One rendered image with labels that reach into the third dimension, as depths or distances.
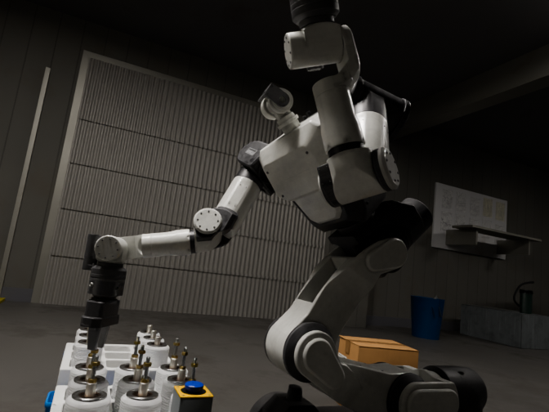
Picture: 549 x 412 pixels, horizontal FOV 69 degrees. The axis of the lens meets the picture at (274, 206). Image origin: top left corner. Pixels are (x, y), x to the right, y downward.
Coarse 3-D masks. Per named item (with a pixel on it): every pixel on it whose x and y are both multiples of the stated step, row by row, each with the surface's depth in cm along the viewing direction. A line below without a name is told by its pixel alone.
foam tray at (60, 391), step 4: (56, 388) 113; (60, 388) 113; (64, 388) 114; (108, 388) 118; (56, 392) 110; (60, 392) 110; (64, 392) 111; (108, 392) 115; (56, 396) 107; (60, 396) 107; (64, 396) 108; (56, 400) 105; (60, 400) 105; (64, 400) 106; (112, 400) 110; (52, 404) 102; (56, 404) 102; (60, 404) 103; (64, 404) 103; (112, 404) 108; (52, 408) 100; (56, 408) 100; (60, 408) 100; (112, 408) 105
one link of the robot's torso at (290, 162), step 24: (312, 120) 96; (288, 144) 101; (312, 144) 96; (264, 168) 109; (288, 168) 103; (312, 168) 98; (288, 192) 108; (312, 192) 103; (312, 216) 109; (336, 216) 104; (360, 216) 103
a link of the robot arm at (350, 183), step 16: (320, 96) 71; (336, 96) 69; (320, 112) 71; (336, 112) 69; (352, 112) 70; (336, 128) 68; (352, 128) 68; (336, 144) 68; (352, 144) 68; (336, 160) 69; (352, 160) 67; (368, 160) 68; (320, 176) 72; (336, 176) 69; (352, 176) 68; (368, 176) 67; (336, 192) 71; (352, 192) 70; (368, 192) 70; (384, 192) 70
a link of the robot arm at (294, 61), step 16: (304, 0) 70; (320, 0) 69; (336, 0) 71; (304, 16) 71; (320, 16) 71; (304, 32) 71; (320, 32) 71; (336, 32) 72; (288, 48) 73; (304, 48) 71; (320, 48) 72; (336, 48) 72; (288, 64) 75; (304, 64) 73; (320, 64) 75
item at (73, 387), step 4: (72, 380) 101; (68, 384) 100; (72, 384) 99; (76, 384) 98; (80, 384) 98; (96, 384) 100; (100, 384) 100; (104, 384) 101; (108, 384) 103; (68, 388) 100; (72, 388) 98; (76, 388) 98; (80, 388) 98; (84, 388) 98; (96, 388) 99; (100, 388) 100; (104, 388) 101; (68, 392) 99; (72, 392) 98; (64, 408) 99
